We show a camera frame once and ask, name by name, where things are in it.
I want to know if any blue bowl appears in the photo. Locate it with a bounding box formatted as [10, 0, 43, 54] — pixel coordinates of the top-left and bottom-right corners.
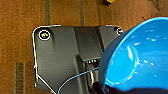
[96, 16, 168, 93]

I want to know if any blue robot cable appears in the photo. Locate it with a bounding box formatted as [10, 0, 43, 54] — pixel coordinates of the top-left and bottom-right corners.
[55, 66, 101, 94]

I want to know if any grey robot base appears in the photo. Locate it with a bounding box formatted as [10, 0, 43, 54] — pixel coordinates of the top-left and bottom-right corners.
[31, 24, 125, 94]

